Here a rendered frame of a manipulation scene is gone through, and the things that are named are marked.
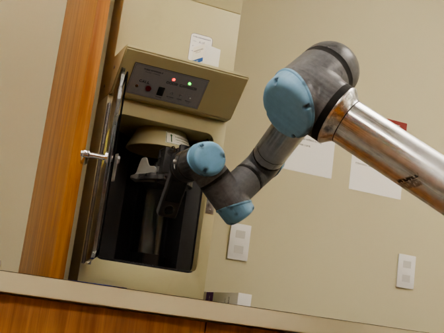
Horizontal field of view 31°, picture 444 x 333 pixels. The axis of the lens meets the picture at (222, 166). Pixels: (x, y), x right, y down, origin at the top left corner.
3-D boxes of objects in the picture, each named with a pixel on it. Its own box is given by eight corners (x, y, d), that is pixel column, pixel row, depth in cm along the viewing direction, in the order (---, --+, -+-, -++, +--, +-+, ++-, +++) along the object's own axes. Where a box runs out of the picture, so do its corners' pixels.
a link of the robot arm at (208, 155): (209, 185, 168) (186, 152, 167) (191, 190, 178) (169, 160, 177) (236, 164, 171) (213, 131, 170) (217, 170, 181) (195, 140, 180)
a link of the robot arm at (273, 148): (346, 10, 153) (249, 147, 191) (316, 34, 146) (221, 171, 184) (391, 50, 151) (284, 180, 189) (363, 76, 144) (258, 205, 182)
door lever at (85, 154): (102, 170, 173) (104, 158, 174) (106, 162, 164) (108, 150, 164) (77, 166, 172) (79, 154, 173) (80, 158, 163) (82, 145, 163)
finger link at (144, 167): (134, 158, 200) (163, 158, 195) (130, 182, 199) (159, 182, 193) (126, 156, 197) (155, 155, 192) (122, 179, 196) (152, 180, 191)
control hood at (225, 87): (107, 94, 196) (113, 55, 198) (227, 122, 207) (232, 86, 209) (119, 83, 185) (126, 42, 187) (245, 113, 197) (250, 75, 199)
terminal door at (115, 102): (86, 265, 186) (113, 101, 194) (95, 257, 157) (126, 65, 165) (82, 264, 186) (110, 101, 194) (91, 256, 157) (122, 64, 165)
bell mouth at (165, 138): (117, 150, 214) (120, 131, 216) (178, 163, 221) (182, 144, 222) (136, 139, 198) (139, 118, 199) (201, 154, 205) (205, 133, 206)
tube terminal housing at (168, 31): (55, 285, 209) (101, 12, 225) (170, 302, 221) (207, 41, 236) (75, 285, 186) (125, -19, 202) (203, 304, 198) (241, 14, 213)
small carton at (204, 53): (189, 69, 201) (193, 47, 202) (205, 75, 204) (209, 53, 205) (201, 66, 197) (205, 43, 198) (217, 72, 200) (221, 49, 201)
